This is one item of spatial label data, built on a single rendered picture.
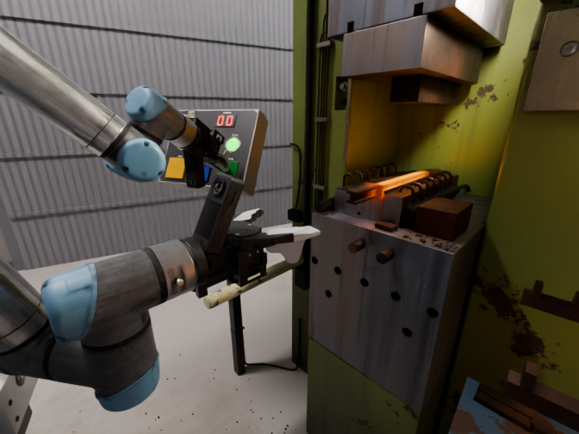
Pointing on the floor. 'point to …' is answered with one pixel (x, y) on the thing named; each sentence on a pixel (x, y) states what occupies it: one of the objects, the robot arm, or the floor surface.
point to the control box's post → (237, 334)
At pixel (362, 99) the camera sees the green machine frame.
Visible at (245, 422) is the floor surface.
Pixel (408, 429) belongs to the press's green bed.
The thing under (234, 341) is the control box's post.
